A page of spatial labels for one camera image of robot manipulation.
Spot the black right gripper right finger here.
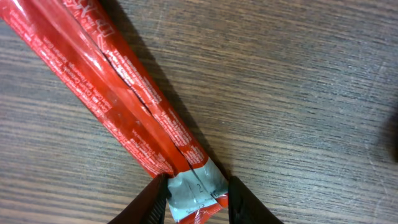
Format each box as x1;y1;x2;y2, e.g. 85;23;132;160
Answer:
228;176;283;224

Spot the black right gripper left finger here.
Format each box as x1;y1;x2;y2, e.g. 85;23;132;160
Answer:
109;174;170;224

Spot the red snack stick packet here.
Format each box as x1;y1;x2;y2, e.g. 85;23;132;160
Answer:
1;0;228;223

